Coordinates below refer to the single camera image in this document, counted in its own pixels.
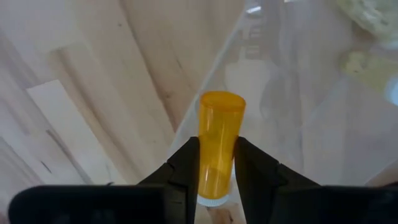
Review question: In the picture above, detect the small pale green pill bottle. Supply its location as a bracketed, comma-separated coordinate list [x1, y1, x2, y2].
[337, 0, 398, 50]

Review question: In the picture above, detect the small amber pill bottle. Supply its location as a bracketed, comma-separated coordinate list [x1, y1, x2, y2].
[197, 90, 247, 208]

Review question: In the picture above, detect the clear rectangular plastic bin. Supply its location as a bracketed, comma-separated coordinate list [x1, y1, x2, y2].
[169, 0, 398, 187]

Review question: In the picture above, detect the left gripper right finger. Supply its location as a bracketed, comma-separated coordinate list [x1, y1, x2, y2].
[233, 136, 321, 224]

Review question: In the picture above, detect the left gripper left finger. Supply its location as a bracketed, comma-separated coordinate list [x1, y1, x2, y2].
[138, 136, 200, 224]

